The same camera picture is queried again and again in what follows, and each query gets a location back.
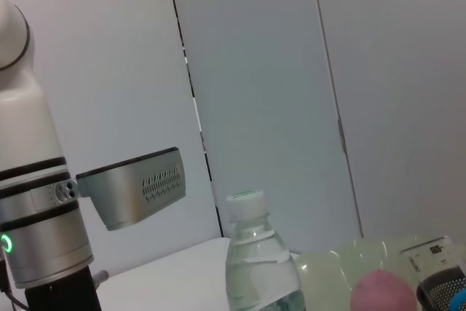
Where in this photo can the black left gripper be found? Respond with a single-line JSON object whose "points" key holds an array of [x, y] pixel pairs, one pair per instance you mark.
{"points": [[62, 296]]}

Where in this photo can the black mesh pen holder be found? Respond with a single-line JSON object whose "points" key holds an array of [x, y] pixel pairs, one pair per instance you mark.
{"points": [[444, 289]]}

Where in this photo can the clear green-label water bottle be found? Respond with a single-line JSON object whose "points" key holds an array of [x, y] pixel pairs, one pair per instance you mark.
{"points": [[262, 260]]}

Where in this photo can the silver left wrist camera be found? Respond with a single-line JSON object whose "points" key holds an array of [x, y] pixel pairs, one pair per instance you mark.
{"points": [[138, 191]]}

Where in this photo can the clear plastic ruler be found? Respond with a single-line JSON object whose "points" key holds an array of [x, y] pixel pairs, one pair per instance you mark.
{"points": [[429, 256]]}

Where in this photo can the translucent green fruit bowl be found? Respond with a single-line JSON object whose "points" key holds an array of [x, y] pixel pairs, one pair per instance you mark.
{"points": [[327, 274]]}

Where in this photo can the pink peach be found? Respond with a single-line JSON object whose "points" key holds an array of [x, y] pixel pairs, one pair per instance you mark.
{"points": [[382, 293]]}

